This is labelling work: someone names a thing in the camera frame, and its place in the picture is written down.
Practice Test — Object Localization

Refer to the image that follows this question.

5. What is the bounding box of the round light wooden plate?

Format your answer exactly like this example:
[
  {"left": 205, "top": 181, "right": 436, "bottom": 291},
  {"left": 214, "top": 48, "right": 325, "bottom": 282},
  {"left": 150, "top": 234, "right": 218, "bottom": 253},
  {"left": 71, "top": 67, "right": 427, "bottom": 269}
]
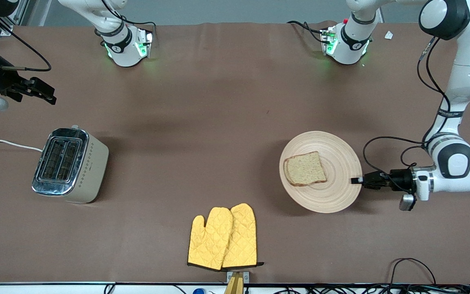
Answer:
[{"left": 279, "top": 131, "right": 363, "bottom": 214}]

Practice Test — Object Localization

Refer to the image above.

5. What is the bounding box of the brown bread slice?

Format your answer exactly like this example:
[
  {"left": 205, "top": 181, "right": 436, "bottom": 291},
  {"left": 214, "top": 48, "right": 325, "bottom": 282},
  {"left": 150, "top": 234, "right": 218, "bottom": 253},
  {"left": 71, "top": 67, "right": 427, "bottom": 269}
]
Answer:
[{"left": 283, "top": 151, "right": 328, "bottom": 187}]

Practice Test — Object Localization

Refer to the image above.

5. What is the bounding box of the beige chrome two-slot toaster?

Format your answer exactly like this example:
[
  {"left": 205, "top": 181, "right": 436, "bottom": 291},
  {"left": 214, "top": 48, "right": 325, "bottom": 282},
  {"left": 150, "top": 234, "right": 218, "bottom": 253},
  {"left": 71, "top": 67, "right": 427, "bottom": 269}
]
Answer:
[{"left": 31, "top": 125, "right": 109, "bottom": 204}]

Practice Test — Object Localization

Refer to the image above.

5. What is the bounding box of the yellow quilted mitt black loop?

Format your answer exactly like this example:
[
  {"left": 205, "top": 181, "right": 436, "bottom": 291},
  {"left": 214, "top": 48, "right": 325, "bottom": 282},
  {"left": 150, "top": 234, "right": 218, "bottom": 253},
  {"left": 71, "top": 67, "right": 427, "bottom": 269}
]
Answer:
[{"left": 221, "top": 203, "right": 265, "bottom": 269}]

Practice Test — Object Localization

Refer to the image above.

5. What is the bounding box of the brown table cover sheet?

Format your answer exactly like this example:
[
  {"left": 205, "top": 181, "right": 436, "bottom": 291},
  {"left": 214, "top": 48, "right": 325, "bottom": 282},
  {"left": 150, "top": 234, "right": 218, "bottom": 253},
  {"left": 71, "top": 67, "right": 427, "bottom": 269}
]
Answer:
[{"left": 0, "top": 21, "right": 470, "bottom": 285}]

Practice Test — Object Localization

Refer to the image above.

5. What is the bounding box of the grey clamp with wooden bar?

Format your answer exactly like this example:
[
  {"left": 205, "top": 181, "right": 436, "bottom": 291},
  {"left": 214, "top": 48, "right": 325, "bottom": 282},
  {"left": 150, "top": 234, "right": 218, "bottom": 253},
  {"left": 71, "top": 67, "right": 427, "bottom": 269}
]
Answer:
[{"left": 224, "top": 271, "right": 250, "bottom": 294}]

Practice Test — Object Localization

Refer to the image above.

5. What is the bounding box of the yellow quilted mitt with thumb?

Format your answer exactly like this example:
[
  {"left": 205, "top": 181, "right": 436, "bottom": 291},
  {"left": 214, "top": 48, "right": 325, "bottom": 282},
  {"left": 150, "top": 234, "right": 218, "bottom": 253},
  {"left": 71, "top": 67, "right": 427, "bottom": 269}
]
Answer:
[{"left": 187, "top": 207, "right": 234, "bottom": 271}]

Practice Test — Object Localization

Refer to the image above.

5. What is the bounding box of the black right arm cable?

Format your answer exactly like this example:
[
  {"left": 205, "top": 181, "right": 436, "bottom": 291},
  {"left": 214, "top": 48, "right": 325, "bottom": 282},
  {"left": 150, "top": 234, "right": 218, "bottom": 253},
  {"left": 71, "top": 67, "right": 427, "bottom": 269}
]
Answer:
[{"left": 0, "top": 16, "right": 52, "bottom": 73}]

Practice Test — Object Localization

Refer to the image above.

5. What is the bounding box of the white toaster power cord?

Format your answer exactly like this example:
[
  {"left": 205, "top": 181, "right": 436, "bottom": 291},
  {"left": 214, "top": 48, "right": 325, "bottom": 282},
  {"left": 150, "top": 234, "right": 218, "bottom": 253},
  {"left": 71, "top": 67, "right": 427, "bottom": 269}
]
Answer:
[{"left": 0, "top": 138, "right": 43, "bottom": 152}]

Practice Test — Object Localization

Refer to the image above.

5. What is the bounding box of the aluminium frame profile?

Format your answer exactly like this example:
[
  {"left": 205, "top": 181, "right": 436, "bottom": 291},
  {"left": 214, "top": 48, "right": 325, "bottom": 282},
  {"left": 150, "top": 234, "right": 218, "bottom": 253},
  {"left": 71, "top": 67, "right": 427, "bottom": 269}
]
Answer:
[{"left": 0, "top": 0, "right": 30, "bottom": 36}]

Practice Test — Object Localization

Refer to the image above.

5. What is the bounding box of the black cable loop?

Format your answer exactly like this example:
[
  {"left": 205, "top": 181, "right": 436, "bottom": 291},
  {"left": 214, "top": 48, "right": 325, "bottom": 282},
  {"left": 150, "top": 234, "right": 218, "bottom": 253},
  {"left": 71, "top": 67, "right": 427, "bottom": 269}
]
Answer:
[{"left": 388, "top": 258, "right": 437, "bottom": 286}]

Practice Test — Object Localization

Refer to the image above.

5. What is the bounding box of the black cable tangle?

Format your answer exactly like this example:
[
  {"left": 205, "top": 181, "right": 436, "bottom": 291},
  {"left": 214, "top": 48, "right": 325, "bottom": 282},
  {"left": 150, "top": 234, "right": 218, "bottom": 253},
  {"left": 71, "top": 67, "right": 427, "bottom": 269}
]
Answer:
[{"left": 259, "top": 283, "right": 470, "bottom": 294}]

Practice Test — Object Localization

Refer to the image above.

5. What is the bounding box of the black right base cable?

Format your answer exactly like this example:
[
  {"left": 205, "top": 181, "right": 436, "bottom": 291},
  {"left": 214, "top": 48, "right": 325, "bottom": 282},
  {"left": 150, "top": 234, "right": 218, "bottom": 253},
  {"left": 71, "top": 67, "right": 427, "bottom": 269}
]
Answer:
[{"left": 100, "top": 0, "right": 157, "bottom": 31}]

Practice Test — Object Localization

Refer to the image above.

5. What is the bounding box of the black base cable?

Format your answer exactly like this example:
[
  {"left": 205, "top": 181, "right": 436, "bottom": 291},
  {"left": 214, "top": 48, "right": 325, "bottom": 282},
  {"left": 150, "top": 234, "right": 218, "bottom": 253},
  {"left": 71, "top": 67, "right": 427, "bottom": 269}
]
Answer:
[
  {"left": 100, "top": 0, "right": 157, "bottom": 31},
  {"left": 287, "top": 20, "right": 330, "bottom": 44}
]

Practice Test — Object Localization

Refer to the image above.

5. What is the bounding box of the black left base cable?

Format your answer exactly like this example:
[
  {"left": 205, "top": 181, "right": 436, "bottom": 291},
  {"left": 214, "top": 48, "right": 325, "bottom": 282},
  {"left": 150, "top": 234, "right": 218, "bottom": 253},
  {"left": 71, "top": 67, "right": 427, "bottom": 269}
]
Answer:
[{"left": 287, "top": 20, "right": 330, "bottom": 44}]

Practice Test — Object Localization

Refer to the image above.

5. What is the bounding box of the white table edge rail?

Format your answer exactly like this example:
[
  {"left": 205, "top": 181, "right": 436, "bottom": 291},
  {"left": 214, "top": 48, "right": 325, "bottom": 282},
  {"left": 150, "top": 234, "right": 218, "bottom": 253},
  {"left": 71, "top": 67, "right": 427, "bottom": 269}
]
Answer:
[{"left": 0, "top": 282, "right": 470, "bottom": 294}]

